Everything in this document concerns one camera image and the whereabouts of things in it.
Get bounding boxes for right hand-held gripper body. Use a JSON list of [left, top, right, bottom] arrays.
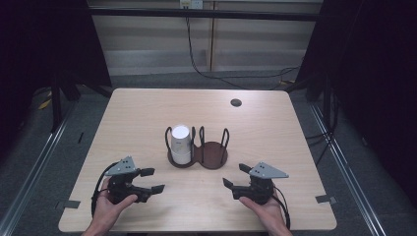
[[232, 161, 290, 206]]

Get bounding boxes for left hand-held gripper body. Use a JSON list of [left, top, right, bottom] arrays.
[[104, 155, 153, 205]]

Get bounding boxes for brown cup holder wire loops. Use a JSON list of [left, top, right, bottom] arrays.
[[164, 125, 230, 170]]

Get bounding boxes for printed white paper cup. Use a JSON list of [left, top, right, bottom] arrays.
[[170, 123, 192, 152]]

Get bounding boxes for person's right hand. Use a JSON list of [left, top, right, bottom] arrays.
[[239, 197, 286, 230]]

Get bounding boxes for person's left hand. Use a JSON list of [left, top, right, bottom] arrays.
[[92, 178, 139, 227]]

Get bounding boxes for grey tape strip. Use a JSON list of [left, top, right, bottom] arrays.
[[315, 194, 337, 205], [54, 200, 82, 210]]

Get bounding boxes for black curtain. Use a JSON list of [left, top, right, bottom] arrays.
[[296, 0, 417, 207], [0, 0, 113, 158]]

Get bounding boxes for black horizontal bar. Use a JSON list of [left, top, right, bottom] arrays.
[[88, 8, 324, 23]]

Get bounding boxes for left hand-held gripper black cable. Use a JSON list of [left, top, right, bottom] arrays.
[[90, 161, 120, 217]]

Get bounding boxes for hand-held gripper black cable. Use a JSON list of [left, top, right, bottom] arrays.
[[90, 161, 120, 217], [270, 185, 292, 230]]

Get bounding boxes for right hand-held gripper black cable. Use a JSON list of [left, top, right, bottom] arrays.
[[270, 185, 292, 230]]

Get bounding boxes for black floor cables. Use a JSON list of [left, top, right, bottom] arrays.
[[305, 91, 339, 166]]

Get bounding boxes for metal floor rail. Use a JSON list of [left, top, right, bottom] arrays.
[[0, 101, 79, 236], [308, 102, 388, 236]]

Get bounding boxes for long black wall cable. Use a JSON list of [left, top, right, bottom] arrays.
[[185, 16, 301, 90]]

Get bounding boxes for white wall socket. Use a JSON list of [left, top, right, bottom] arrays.
[[179, 0, 205, 10]]

